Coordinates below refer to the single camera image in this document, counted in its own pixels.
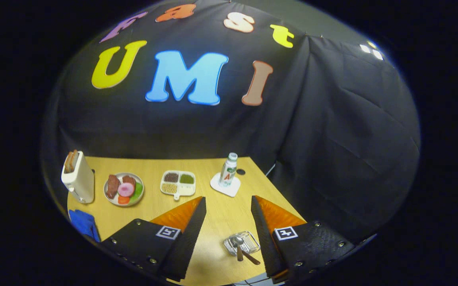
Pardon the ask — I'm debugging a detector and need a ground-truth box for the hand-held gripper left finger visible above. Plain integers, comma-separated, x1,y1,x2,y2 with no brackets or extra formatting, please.
101,196,207,282

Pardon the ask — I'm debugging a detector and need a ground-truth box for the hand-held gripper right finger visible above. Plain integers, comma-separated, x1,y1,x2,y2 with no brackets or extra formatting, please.
251,195,357,283

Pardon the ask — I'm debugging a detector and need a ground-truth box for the metal fork wooden handle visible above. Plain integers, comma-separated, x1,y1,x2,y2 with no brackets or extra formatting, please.
240,248,261,265

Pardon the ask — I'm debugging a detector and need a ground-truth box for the metal spoon wooden handle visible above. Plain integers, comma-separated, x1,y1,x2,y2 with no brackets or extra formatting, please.
232,236,245,262

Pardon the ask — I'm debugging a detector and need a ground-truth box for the white divided bean dish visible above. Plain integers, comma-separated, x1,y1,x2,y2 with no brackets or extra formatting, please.
160,170,196,201

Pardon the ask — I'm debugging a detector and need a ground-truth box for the white coaster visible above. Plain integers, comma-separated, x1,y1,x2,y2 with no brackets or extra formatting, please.
210,172,241,197

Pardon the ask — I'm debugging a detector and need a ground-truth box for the white milk bottle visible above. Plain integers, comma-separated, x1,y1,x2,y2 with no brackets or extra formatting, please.
218,153,238,187

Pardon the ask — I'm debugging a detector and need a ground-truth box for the grey oval food plate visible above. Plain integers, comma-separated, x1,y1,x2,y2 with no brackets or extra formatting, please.
103,172,145,207

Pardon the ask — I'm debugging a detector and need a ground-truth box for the large brown meat slice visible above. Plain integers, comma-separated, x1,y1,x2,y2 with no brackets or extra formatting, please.
106,174,120,199

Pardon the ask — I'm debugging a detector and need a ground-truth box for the blue towel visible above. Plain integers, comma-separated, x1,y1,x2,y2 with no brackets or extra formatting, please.
68,209,101,243

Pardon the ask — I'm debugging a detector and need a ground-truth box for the white toaster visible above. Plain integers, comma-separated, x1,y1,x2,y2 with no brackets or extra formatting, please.
61,150,95,204

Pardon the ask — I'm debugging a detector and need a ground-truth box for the rectangular ceiling light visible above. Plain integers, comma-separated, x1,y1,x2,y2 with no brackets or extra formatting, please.
358,40,384,61

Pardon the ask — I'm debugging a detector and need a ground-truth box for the metal wire basket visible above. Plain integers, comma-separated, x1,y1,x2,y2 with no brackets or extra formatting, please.
223,231,261,257

